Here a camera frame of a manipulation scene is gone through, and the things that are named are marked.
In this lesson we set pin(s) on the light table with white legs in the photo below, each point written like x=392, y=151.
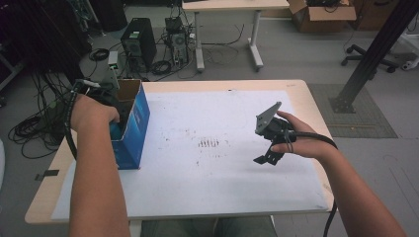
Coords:
x=230, y=5

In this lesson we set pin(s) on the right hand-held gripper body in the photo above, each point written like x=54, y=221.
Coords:
x=273, y=128

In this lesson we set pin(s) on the blue cardboard box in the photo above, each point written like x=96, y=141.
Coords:
x=133, y=144

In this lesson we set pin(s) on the black tape strip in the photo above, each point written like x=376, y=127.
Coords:
x=47, y=173

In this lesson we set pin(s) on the black metal stand post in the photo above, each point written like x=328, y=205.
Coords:
x=372, y=56

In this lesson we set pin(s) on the person's left hand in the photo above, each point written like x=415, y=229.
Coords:
x=90, y=113

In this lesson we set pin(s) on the black office chair base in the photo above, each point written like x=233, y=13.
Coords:
x=359, y=57

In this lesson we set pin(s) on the open brown cardboard box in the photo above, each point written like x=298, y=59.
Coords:
x=324, y=16

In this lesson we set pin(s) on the black curtain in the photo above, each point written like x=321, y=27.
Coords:
x=42, y=36

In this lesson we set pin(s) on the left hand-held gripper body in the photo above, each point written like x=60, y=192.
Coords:
x=123, y=110

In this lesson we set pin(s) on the white table mat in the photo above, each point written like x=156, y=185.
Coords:
x=214, y=184

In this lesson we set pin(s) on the open-sided computer tower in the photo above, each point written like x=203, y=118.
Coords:
x=178, y=42

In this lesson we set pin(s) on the black computer tower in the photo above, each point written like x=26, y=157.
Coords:
x=140, y=39

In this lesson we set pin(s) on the grey floor mat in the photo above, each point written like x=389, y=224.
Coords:
x=369, y=125

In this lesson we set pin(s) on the light wooden table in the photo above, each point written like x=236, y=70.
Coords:
x=306, y=98

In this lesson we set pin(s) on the person's right hand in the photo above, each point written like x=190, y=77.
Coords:
x=309, y=144

